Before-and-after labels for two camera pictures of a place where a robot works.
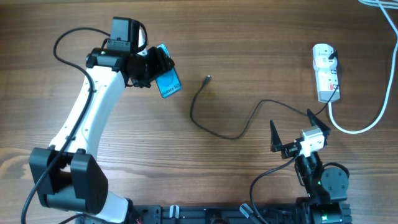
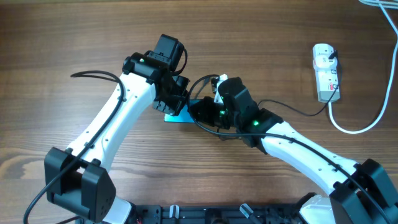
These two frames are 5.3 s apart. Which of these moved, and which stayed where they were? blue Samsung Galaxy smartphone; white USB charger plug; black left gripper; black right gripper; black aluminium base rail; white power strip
Moved: blue Samsung Galaxy smartphone; black left gripper; black right gripper
Stayed: white USB charger plug; black aluminium base rail; white power strip
